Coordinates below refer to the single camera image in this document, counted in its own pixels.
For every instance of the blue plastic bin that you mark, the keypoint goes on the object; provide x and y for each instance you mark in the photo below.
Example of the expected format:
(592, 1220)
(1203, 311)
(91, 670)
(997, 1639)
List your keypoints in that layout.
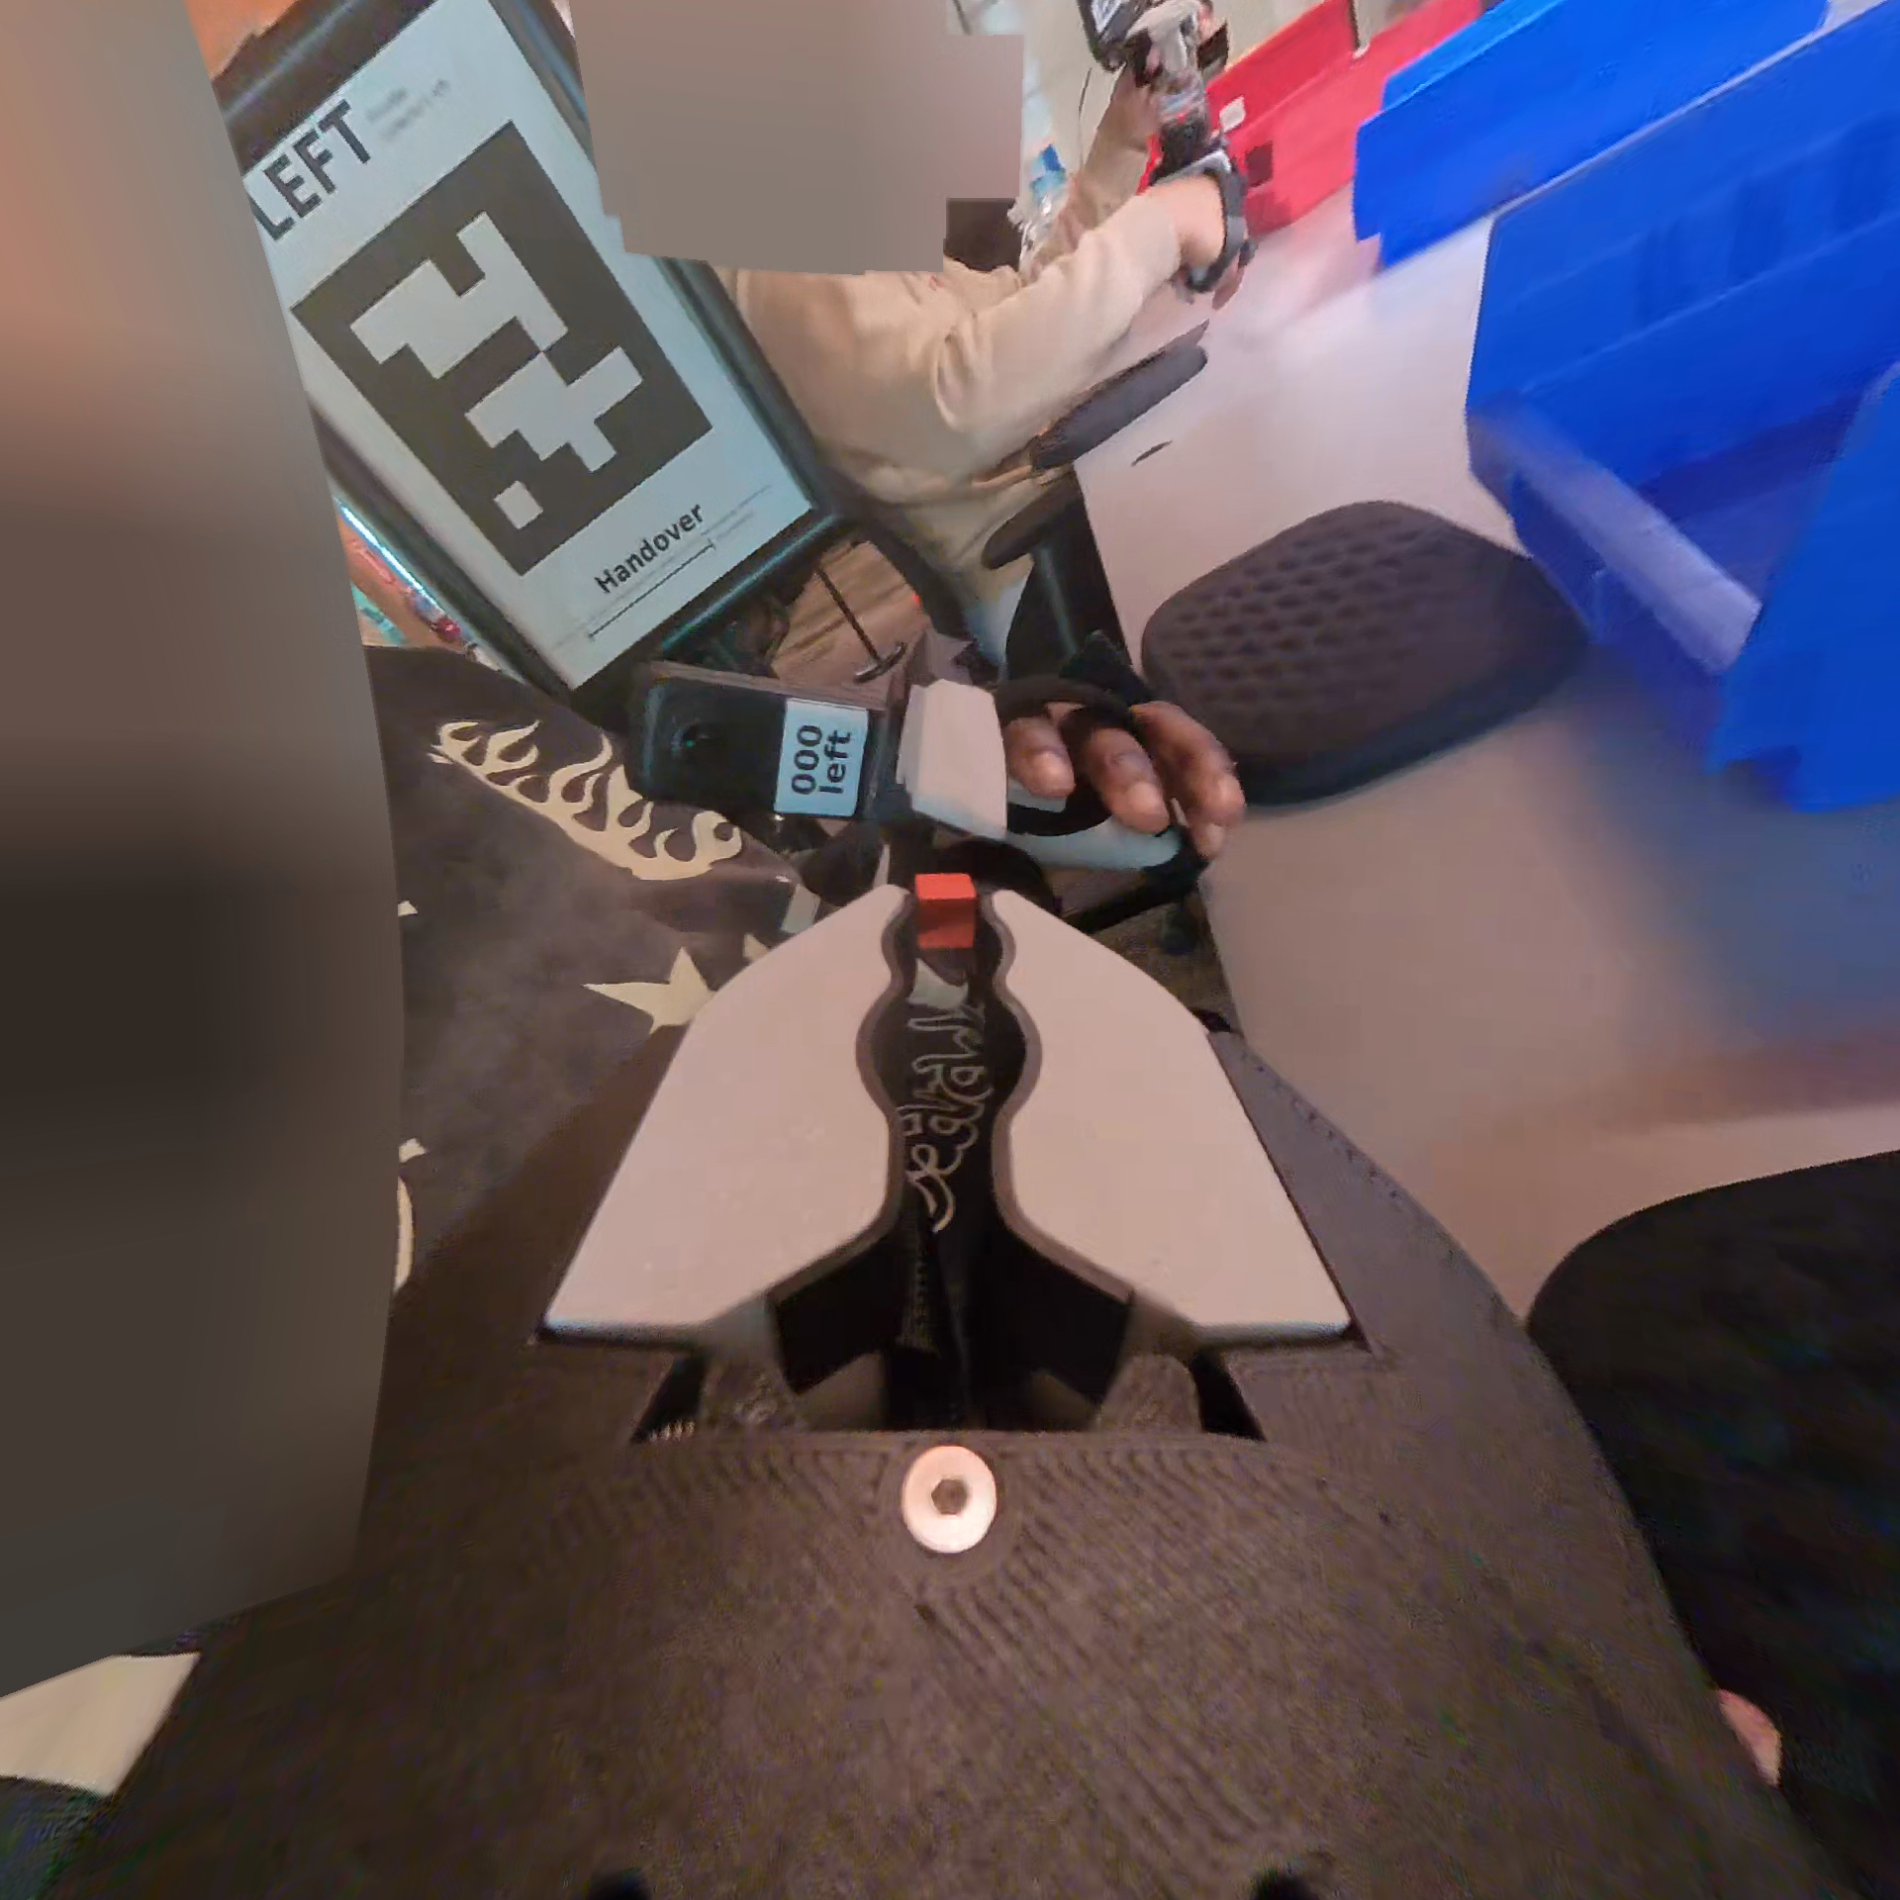
(1663, 326)
(1544, 120)

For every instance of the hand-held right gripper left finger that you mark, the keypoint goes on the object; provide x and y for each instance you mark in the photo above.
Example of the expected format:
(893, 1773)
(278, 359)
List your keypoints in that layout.
(743, 1157)

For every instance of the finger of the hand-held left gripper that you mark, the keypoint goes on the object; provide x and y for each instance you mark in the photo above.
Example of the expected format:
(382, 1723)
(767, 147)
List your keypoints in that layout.
(884, 859)

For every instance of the black office chair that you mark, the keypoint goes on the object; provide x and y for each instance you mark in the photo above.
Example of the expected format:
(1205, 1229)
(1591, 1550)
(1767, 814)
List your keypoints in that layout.
(1121, 403)

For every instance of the person's left hand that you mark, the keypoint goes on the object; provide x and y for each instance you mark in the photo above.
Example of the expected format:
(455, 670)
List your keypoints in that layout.
(1146, 780)

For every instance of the printed marker sign board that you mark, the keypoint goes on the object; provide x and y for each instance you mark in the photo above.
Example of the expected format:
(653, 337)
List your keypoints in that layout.
(504, 326)

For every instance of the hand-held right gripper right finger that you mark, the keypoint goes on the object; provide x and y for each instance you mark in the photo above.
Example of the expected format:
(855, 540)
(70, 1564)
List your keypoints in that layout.
(1159, 1188)

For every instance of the black dimpled pad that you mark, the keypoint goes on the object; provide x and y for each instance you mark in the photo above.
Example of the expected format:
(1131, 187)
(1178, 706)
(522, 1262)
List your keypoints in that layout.
(1368, 638)
(1753, 1425)

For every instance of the small red block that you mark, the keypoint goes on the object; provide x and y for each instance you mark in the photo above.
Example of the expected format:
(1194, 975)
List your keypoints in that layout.
(944, 896)

